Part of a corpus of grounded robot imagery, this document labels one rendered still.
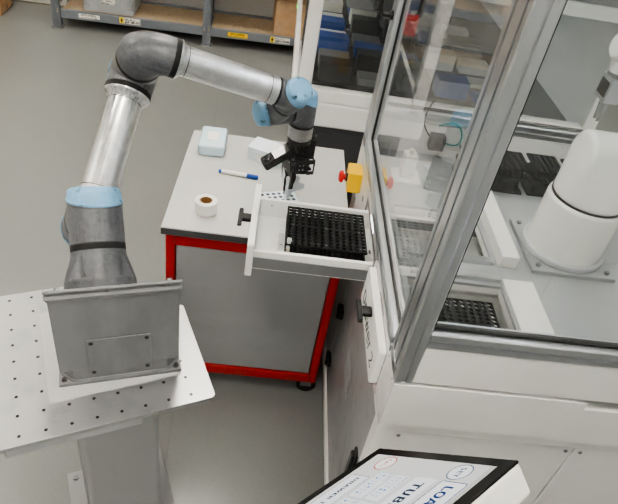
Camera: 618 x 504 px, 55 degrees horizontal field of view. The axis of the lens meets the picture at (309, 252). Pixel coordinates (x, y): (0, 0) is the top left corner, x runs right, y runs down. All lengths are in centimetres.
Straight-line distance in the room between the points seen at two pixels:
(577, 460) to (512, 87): 99
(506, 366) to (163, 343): 72
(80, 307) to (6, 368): 30
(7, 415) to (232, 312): 88
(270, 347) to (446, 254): 124
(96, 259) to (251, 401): 117
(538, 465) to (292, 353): 96
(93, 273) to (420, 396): 72
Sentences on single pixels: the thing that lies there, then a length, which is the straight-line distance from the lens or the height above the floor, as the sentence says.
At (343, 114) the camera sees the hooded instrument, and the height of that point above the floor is 87.
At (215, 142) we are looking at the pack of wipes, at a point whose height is 80.
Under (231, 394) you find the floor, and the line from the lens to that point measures 233.
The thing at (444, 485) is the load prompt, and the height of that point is 115.
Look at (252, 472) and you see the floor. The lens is 216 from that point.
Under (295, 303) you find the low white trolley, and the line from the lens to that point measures 199.
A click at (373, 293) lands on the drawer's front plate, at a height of 93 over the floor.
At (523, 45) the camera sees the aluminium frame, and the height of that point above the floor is 164.
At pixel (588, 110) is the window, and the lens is 95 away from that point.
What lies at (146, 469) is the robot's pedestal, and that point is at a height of 33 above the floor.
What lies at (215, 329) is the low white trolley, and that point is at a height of 32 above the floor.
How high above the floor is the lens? 187
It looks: 39 degrees down
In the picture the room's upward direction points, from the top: 11 degrees clockwise
